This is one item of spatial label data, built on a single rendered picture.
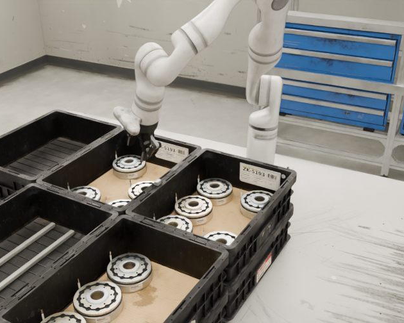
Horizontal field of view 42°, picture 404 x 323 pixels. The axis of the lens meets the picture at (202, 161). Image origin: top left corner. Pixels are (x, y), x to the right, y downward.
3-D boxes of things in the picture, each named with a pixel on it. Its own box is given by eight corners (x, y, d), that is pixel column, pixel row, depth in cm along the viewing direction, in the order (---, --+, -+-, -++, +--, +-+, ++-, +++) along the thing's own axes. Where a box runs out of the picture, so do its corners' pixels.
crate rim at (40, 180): (125, 132, 173) (124, 125, 172) (204, 154, 160) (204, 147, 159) (34, 189, 143) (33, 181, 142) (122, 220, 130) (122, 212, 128)
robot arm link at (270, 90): (283, 72, 161) (278, 122, 169) (252, 69, 162) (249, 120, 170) (283, 82, 153) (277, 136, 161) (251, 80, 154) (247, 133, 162)
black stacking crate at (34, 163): (60, 139, 191) (56, 110, 185) (126, 158, 178) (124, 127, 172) (-32, 190, 161) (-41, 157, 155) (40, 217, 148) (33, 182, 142)
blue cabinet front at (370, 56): (268, 109, 336) (273, 20, 309) (385, 130, 308) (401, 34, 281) (267, 111, 334) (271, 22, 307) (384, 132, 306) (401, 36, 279)
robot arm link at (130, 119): (110, 113, 132) (113, 95, 127) (146, 97, 138) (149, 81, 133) (132, 137, 129) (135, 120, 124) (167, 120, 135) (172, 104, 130)
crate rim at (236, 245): (204, 154, 160) (204, 147, 159) (298, 178, 146) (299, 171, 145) (122, 220, 130) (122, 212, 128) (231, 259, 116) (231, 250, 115)
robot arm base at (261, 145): (252, 161, 179) (256, 115, 171) (277, 169, 175) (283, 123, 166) (240, 173, 172) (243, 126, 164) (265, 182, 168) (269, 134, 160)
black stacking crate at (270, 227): (204, 181, 164) (204, 149, 159) (295, 207, 151) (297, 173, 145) (126, 251, 134) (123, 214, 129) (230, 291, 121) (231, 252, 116)
